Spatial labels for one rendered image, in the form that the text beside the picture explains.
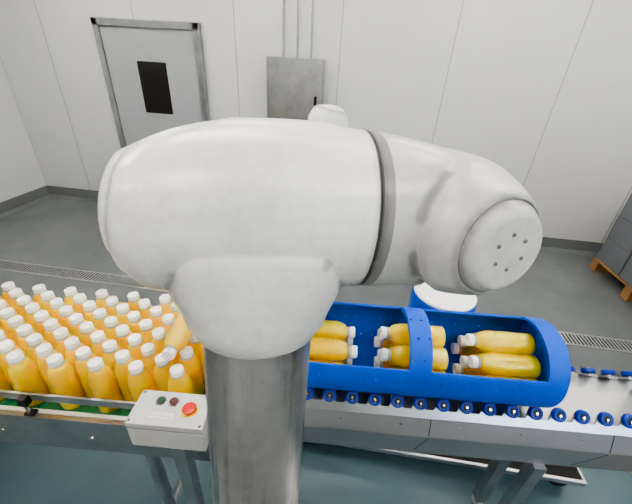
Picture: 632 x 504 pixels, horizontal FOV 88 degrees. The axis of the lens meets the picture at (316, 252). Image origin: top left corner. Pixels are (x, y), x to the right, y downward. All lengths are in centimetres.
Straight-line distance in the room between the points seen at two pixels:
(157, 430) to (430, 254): 91
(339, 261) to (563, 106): 443
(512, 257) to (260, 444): 26
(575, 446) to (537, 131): 357
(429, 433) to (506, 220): 114
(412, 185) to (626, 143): 482
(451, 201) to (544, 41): 423
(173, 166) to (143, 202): 3
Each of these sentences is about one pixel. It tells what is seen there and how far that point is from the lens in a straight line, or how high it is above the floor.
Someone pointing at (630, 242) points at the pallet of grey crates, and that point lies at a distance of 463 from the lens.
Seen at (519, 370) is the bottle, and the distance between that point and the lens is 125.
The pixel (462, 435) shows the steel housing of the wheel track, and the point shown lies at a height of 86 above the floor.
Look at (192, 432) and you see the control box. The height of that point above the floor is 109.
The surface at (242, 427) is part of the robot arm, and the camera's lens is 34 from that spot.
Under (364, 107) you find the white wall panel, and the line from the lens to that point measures 412.
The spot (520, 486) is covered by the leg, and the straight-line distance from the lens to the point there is 182.
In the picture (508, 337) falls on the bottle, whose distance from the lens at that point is 125.
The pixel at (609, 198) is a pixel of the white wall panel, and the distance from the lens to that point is 520.
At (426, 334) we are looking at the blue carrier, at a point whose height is 122.
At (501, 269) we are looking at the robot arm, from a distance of 25.
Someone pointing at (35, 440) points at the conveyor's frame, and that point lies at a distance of 159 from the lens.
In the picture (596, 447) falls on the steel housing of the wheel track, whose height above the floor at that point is 86.
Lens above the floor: 192
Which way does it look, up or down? 30 degrees down
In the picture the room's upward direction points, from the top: 3 degrees clockwise
